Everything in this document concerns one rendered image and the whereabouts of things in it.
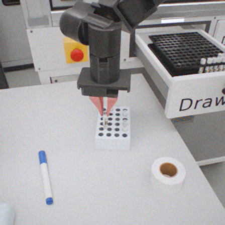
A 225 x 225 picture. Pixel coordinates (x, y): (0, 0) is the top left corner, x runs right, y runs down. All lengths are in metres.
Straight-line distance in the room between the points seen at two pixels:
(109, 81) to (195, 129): 0.87
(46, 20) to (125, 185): 0.52
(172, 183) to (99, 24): 0.32
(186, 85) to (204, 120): 0.71
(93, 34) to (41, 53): 0.42
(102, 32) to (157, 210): 0.35
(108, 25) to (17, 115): 0.43
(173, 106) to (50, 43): 0.43
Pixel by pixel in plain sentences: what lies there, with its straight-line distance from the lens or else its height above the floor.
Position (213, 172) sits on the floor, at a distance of 1.61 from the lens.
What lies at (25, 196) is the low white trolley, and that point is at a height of 0.76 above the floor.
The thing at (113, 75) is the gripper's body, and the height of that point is 0.98.
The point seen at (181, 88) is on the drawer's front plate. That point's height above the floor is 0.91.
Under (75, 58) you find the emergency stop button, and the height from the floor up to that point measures 0.87.
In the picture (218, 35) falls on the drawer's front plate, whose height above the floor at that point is 0.88.
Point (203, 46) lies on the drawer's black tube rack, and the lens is 0.79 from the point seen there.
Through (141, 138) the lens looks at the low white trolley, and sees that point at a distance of 0.62.
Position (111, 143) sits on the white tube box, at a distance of 0.57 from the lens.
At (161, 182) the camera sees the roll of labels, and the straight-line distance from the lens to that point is 0.49.
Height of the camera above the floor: 1.20
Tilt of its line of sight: 40 degrees down
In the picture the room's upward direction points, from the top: straight up
